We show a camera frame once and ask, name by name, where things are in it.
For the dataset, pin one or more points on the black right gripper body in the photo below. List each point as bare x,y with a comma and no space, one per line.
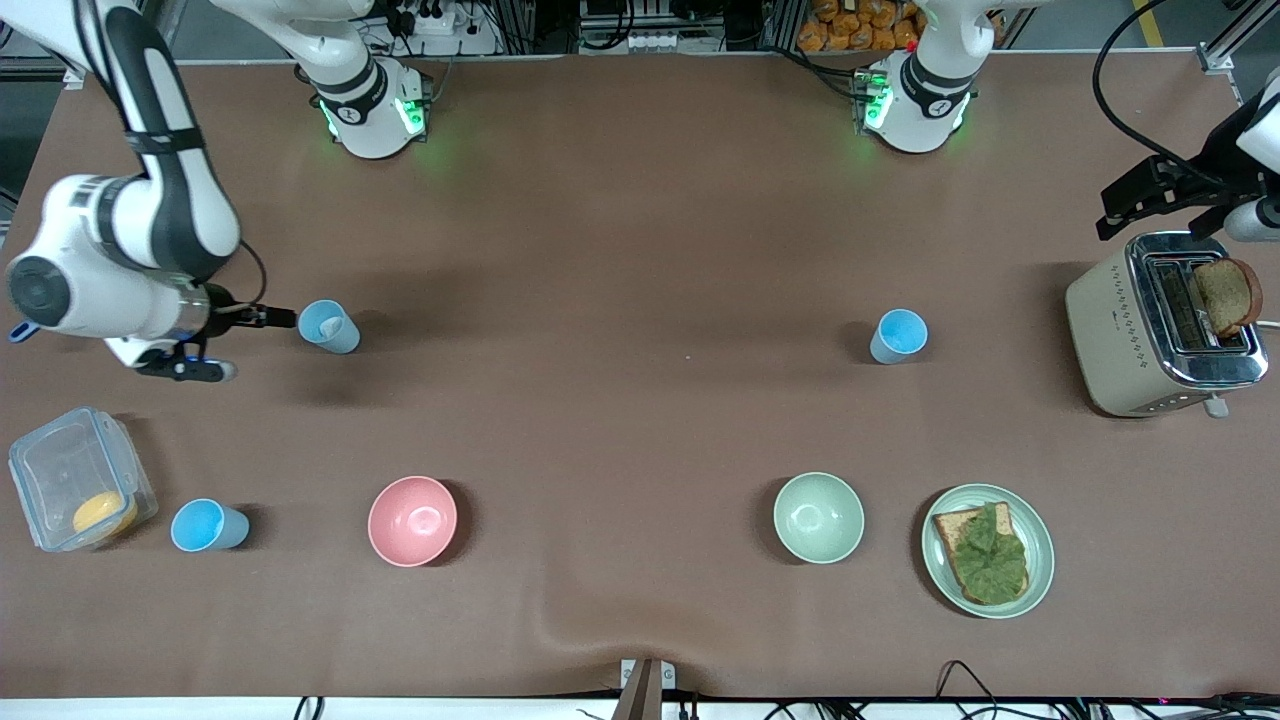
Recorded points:
221,302

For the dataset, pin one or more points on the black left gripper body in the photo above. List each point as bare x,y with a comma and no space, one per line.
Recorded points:
1215,160

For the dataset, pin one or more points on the light blue plastic cup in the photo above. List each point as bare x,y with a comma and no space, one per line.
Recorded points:
200,525
902,332
328,325

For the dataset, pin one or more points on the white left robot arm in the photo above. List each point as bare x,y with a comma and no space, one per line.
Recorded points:
920,110

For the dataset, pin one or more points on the brown bread slice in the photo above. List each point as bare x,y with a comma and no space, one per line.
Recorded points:
1228,295

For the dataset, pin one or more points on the beige chrome toaster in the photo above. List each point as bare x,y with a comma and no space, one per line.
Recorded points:
1110,330

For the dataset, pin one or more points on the clear plastic food container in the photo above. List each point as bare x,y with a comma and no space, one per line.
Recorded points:
60,470

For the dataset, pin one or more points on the orange round food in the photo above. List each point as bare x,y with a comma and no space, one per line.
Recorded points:
100,512

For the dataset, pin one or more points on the pink bowl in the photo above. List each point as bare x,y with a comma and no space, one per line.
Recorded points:
412,520

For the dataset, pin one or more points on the bag of orange snacks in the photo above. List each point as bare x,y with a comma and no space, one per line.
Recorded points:
860,25

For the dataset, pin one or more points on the white power strip with plugs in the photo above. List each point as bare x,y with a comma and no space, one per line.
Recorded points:
430,20

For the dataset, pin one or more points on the pale green plate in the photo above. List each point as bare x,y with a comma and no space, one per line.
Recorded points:
1038,540

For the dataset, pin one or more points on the toast slice under lettuce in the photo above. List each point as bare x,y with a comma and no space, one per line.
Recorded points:
950,530

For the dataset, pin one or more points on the brown table cover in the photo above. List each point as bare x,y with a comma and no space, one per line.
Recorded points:
640,420

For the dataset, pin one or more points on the green lettuce leaf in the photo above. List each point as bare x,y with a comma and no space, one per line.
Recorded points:
990,565

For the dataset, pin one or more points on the pale green bowl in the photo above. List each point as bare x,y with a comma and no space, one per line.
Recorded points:
818,517

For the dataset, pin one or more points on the small white power strip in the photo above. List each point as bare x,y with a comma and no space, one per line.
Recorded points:
652,42

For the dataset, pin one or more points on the aluminium frame profile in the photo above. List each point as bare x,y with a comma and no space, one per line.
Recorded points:
1235,35

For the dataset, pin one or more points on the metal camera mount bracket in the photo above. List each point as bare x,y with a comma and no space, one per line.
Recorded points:
640,695

